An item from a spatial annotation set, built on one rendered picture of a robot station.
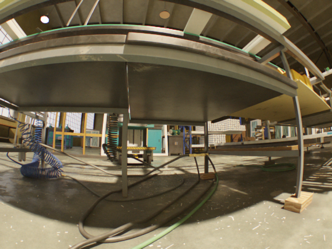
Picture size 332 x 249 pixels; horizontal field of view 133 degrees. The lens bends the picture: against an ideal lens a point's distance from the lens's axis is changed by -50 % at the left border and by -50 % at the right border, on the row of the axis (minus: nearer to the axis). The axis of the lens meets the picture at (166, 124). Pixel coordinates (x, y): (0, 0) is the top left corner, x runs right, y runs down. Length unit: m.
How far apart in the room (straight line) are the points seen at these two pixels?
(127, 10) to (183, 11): 3.50
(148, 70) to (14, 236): 0.72
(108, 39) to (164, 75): 0.23
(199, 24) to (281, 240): 0.91
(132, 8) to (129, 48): 9.57
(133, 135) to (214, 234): 2.35
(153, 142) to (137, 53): 4.96
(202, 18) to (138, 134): 2.33
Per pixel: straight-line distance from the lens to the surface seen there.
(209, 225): 0.63
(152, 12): 10.02
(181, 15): 10.16
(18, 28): 1.07
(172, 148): 5.13
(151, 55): 0.35
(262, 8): 0.73
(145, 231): 0.55
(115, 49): 0.36
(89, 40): 0.39
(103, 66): 0.46
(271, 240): 0.56
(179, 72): 0.48
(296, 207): 0.76
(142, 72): 0.48
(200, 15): 0.69
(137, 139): 2.68
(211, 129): 5.59
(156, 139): 5.26
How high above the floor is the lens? 0.32
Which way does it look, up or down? 9 degrees up
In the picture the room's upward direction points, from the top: straight up
